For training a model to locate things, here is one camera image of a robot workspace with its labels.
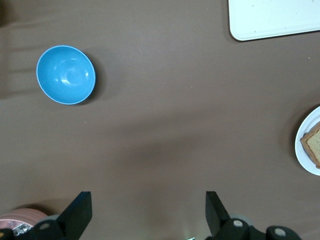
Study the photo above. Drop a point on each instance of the clear crumpled ice pieces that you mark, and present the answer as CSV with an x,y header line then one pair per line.
x,y
21,228

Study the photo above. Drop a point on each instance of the bread slice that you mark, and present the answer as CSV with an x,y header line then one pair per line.
x,y
314,143

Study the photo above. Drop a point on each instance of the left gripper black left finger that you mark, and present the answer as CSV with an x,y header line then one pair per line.
x,y
75,217

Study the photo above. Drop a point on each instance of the pink bowl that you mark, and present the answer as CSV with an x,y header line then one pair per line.
x,y
30,215

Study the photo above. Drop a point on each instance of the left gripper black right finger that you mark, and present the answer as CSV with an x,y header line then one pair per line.
x,y
217,220

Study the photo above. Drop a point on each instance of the blue bowl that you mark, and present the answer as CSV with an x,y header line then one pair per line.
x,y
66,75

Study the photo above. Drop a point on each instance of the white round plate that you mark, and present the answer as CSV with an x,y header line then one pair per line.
x,y
301,155

